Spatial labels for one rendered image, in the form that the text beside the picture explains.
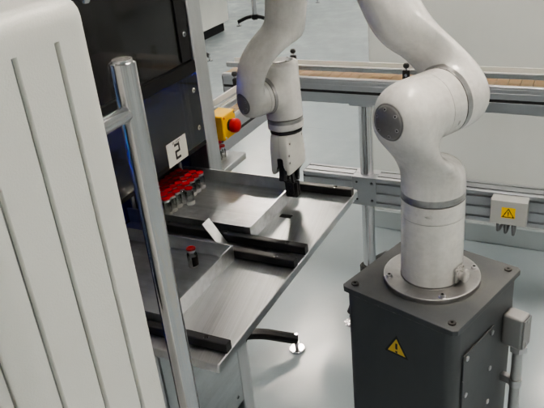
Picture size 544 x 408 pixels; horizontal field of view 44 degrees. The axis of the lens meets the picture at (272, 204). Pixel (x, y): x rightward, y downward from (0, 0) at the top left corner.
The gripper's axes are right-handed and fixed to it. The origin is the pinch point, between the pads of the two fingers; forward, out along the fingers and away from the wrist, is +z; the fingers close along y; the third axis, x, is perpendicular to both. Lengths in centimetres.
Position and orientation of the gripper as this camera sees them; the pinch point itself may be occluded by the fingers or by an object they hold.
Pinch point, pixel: (292, 188)
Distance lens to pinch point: 163.1
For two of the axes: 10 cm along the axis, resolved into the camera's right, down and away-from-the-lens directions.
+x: 8.9, 1.0, -4.4
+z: 1.1, 9.0, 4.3
